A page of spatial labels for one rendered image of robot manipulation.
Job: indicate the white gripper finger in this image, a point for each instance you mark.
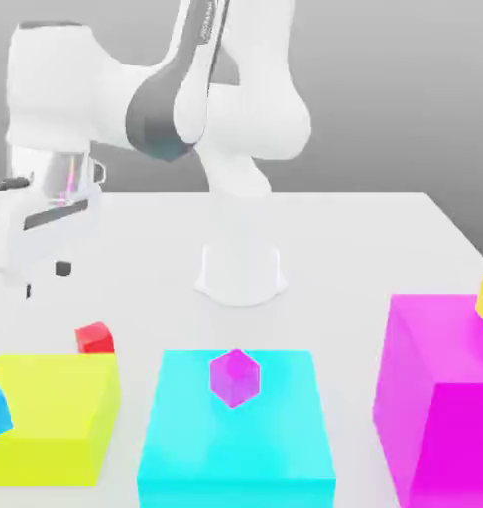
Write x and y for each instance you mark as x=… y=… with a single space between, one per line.
x=62 y=268
x=28 y=290

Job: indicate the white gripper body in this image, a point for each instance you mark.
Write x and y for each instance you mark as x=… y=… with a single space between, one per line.
x=15 y=242

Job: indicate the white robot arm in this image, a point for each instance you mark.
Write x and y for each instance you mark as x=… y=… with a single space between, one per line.
x=245 y=119

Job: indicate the small red cube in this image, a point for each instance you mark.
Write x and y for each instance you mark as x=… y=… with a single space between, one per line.
x=94 y=339

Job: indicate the small purple cube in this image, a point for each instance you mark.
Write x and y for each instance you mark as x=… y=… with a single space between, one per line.
x=235 y=379

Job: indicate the large yellow box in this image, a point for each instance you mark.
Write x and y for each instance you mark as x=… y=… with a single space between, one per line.
x=54 y=412

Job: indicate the large cyan box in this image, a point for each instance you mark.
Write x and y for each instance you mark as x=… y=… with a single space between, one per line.
x=237 y=448

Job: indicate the large magenta box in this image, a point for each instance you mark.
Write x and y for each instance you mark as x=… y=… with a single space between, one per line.
x=431 y=357

